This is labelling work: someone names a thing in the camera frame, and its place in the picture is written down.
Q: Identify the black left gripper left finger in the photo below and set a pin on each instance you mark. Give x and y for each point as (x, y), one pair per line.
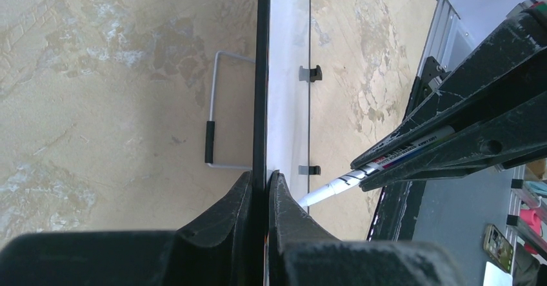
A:
(203, 252)

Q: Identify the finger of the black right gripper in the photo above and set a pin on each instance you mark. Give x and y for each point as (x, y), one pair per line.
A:
(515, 42)
(517, 138)

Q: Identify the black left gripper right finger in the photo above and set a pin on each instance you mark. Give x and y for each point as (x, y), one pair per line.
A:
(301, 252)

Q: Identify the black whiteboard marker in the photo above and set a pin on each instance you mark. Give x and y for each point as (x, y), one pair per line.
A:
(358, 175)

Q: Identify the white whiteboard black frame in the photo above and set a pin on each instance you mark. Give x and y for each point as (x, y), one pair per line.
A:
(282, 94)

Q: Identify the pink red object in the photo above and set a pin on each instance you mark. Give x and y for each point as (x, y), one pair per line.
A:
(533, 220)

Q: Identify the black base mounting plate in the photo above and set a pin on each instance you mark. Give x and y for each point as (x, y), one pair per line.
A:
(398, 207)

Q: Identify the smartphone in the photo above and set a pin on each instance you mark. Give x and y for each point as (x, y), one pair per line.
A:
(499, 249)

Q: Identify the aluminium extrusion rail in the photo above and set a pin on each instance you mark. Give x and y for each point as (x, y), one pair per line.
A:
(448, 40)

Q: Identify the black wire easel stand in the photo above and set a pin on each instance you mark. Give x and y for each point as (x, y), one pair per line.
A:
(315, 74)

